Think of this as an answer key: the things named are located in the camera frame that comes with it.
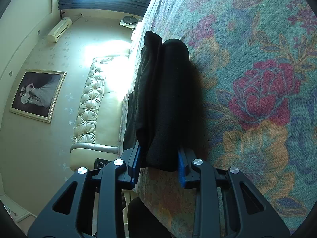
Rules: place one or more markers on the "black pants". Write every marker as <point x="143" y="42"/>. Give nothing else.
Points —
<point x="163" y="99"/>

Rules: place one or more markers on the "white fan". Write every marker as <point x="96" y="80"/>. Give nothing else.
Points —
<point x="131" y="21"/>

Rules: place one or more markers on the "cream tufted headboard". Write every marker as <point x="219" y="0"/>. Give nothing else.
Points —
<point x="99" y="109"/>

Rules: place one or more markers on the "person's left leg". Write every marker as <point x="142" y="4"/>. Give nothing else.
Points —
<point x="143" y="218"/>

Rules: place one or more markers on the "dark blue curtain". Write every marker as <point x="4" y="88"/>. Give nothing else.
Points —
<point x="104" y="5"/>

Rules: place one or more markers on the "white air conditioner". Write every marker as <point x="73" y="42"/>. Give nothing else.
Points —
<point x="59" y="29"/>

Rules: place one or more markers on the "framed wall picture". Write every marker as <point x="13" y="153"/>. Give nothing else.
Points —
<point x="37" y="94"/>

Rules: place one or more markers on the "small black device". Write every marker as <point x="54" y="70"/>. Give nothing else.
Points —
<point x="102" y="164"/>

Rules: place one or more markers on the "floral bedspread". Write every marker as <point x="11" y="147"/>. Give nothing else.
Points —
<point x="247" y="67"/>

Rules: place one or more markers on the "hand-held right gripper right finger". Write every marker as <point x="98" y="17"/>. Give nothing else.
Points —
<point x="180" y="171"/>

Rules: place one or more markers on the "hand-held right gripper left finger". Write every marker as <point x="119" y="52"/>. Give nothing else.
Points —
<point x="136" y="161"/>

